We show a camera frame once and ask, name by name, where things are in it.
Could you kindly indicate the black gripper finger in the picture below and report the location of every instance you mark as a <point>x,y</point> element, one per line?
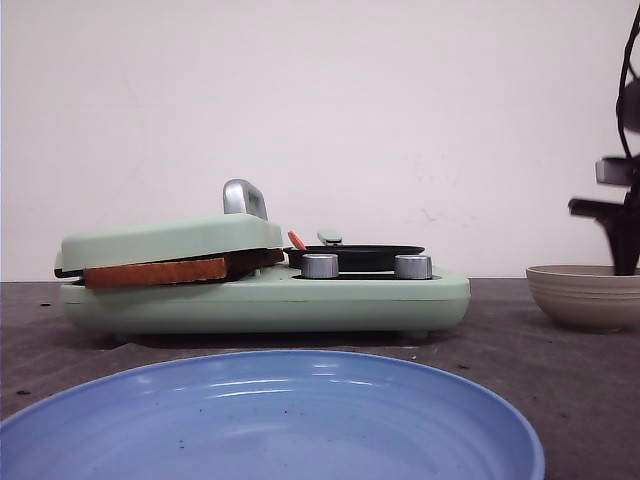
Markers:
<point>623,241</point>

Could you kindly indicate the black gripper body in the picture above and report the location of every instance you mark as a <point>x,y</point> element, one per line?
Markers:
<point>618,172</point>

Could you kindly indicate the beige ribbed bowl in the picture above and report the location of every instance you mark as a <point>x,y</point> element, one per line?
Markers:
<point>588,297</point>

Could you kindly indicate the mint green sandwich maker lid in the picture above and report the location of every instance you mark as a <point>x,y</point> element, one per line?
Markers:
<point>243,225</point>

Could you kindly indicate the orange shrimp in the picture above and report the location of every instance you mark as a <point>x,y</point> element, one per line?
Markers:
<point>296,241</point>

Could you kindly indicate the mint green breakfast maker base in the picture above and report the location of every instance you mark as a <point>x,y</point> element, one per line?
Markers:
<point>278,300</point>

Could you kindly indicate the right silver knob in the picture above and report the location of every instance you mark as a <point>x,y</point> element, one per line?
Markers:
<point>413,267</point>

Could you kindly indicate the silver knob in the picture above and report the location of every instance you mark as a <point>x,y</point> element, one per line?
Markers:
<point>319,266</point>
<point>413,267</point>

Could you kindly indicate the black frying pan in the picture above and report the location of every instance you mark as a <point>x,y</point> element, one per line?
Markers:
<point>352,257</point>

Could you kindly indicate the left silver knob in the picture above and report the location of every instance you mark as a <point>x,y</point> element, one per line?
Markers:
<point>319,266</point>

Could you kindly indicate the blue plate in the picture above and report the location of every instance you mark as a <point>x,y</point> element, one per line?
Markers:
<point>294,414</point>

